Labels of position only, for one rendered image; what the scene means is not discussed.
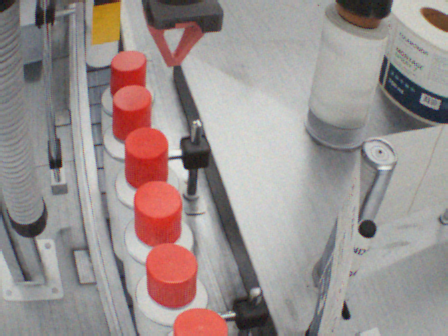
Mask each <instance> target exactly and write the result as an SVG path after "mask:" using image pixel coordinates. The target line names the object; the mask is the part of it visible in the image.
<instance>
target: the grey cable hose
mask: <svg viewBox="0 0 448 336"><path fill-rule="evenodd" d="M20 22H21V21H20V0H0V183H1V187H2V190H3V195H4V197H5V202H6V205H7V210H6V211H7V215H8V217H9V221H10V224H11V226H12V228H13V229H14V230H15V232H17V234H19V235H20V236H22V237H24V238H31V237H32V238H34V237H36V236H39V235H40V234H41V233H42V232H44V229H45V227H46V226H47V219H48V212H47V208H46V204H45V201H44V199H43V197H42V195H41V191H40V187H39V179H38V176H37V172H36V165H35V160H34V153H33V146H32V143H31V134H30V127H29V120H28V117H29V116H28V113H27V112H28V110H27V103H26V93H25V82H24V72H23V71H24V69H23V66H24V65H23V59H22V58H23V56H22V54H23V53H22V48H21V47H22V44H21V43H22V42H21V39H22V38H21V30H20V29H21V26H20V25H21V24H20Z"/></svg>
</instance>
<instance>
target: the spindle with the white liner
mask: <svg viewBox="0 0 448 336"><path fill-rule="evenodd" d="M334 1H335V3H333V2H332V3H331V4H329V5H327V6H326V8H325V9H324V10H325V12H324V20H323V26H322V31H321V37H320V45H319V51H318V53H317V60H316V64H315V65H316V69H315V72H314V78H313V81H312V89H311V92H310V93H309V98H308V107H307V108H306V111H305V113H304V117H303V122H304V125H305V128H306V130H307V131H308V132H309V134H310V135H311V136H312V137H314V138H315V139H316V140H318V142H320V143H322V144H324V145H326V146H328V147H329V148H331V149H336V150H350V149H353V148H356V147H357V146H359V145H360V144H362V143H363V142H364V140H365V136H366V132H367V130H366V125H367V124H368V123H369V118H370V110H371V107H372V103H373V101H374V100H373V98H374V95H375V90H376V86H377V83H378V80H379V79H378V78H379V75H380V74H379V73H380V71H381V69H380V68H381V66H382V65H381V64H382V62H383V61H382V60H383V58H384V57H383V56H384V54H385V53H384V52H385V47H386V43H387V39H388V38H387V37H388V36H389V35H388V34H389V29H388V25H387V24H386V23H385V21H384V20H383V19H385V18H387V17H388V16H390V14H391V9H392V6H393V0H334Z"/></svg>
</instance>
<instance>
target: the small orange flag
mask: <svg viewBox="0 0 448 336"><path fill-rule="evenodd" d="M92 6H93V8H92V26H91V27H92V32H91V35H92V38H91V43H92V44H91V46H95V45H97V44H105V43H108V42H116V41H119V39H120V33H119V31H120V22H121V19H120V15H121V7H122V5H121V0H94V3H92Z"/></svg>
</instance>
